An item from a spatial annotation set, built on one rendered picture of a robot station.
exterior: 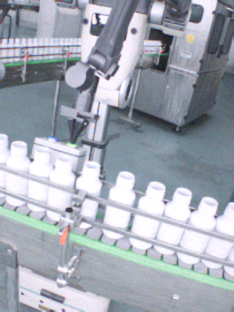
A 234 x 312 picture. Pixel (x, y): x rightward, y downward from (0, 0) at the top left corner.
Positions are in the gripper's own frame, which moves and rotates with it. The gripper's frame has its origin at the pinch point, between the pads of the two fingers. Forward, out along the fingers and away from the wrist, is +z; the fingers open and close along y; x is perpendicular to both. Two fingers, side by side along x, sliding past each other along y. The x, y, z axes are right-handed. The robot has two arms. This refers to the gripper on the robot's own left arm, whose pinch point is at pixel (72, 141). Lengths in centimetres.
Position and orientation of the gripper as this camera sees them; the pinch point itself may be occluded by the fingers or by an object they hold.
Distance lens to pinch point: 90.2
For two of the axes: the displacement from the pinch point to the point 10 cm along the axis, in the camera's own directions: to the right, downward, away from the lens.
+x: 1.8, -0.7, 9.8
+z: -2.6, 9.6, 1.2
